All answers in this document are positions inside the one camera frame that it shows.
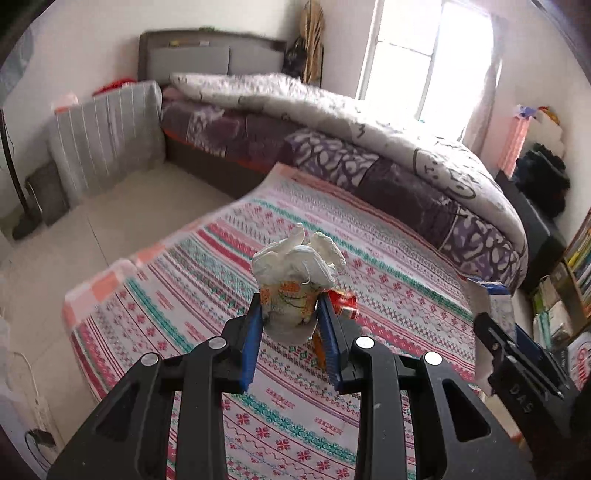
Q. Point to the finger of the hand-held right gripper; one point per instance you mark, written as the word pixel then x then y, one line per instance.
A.
pixel 498 337

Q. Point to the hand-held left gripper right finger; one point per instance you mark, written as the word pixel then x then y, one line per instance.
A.
pixel 328 341

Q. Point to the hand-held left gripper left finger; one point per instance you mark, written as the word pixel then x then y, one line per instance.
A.
pixel 249 346

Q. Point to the blue carton with white label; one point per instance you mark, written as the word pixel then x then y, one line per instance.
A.
pixel 491 300

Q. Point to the tissue ball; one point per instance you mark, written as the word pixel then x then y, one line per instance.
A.
pixel 291 286

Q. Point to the orange snack wrapper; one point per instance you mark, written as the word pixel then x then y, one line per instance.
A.
pixel 319 348

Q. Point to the crushed red and white carton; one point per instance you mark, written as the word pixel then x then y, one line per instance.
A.
pixel 345 304

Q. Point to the stack of lying books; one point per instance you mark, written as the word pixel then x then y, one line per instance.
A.
pixel 551 318

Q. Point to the dark blue printed box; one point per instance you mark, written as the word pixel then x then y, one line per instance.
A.
pixel 582 357

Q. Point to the wooden bookshelf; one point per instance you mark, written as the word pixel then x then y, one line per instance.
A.
pixel 570 286

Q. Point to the patterned striped tablecloth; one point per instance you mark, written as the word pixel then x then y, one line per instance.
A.
pixel 221 258

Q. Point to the black storage bench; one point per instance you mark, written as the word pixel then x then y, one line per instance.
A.
pixel 535 240

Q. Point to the row of colourful books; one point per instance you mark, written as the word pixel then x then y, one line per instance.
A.
pixel 582 263

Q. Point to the pile of dark clothes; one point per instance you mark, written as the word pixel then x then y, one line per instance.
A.
pixel 542 180

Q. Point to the purple patterned blanket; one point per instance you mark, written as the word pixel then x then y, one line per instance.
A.
pixel 323 152

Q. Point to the pink white cabinet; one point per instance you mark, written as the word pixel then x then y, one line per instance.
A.
pixel 512 138

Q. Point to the white power strip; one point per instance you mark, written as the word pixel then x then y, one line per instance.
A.
pixel 44 415

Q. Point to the white cartoon print quilt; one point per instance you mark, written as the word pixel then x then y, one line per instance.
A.
pixel 351 115

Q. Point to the yellow orange toy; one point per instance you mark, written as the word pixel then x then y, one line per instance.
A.
pixel 547 114

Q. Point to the light curtain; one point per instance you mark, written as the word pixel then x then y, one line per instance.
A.
pixel 485 92

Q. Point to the grey striped cloth cover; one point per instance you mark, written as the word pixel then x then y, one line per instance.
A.
pixel 106 138

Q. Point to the dark grey box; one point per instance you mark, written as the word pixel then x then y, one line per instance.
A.
pixel 46 196

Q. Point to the black bag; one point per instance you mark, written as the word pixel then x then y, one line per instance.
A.
pixel 295 60

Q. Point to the black floor stand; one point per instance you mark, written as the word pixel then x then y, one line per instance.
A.
pixel 16 184

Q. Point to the window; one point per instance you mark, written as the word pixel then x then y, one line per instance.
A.
pixel 415 60

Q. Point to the red cloth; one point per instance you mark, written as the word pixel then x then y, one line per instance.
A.
pixel 113 86

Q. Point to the grey bed with headboard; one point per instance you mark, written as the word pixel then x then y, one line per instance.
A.
pixel 189 57

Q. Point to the plaid coat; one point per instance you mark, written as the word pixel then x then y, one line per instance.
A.
pixel 313 41

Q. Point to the pink tissue box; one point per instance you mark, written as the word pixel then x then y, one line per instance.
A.
pixel 65 102

